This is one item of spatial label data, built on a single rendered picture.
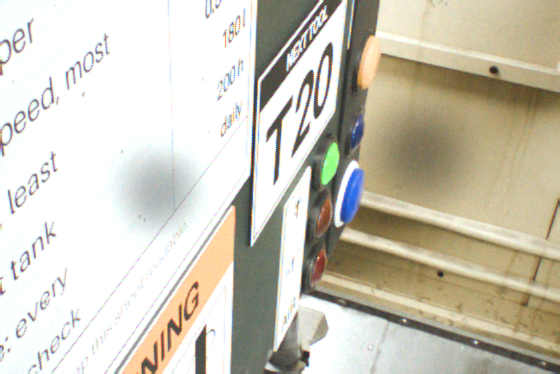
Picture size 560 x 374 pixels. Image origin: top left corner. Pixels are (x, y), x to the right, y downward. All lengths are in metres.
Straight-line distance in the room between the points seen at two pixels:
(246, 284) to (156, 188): 0.12
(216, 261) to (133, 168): 0.09
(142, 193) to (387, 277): 1.28
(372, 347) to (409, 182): 0.31
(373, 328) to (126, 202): 1.33
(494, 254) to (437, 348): 0.21
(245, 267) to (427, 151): 1.00
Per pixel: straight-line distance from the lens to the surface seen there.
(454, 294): 1.47
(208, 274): 0.28
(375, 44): 0.42
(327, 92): 0.37
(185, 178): 0.24
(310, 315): 1.01
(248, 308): 0.35
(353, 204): 0.46
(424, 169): 1.33
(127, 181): 0.21
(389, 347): 1.52
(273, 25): 0.28
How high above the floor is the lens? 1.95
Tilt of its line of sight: 38 degrees down
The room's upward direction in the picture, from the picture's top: 4 degrees clockwise
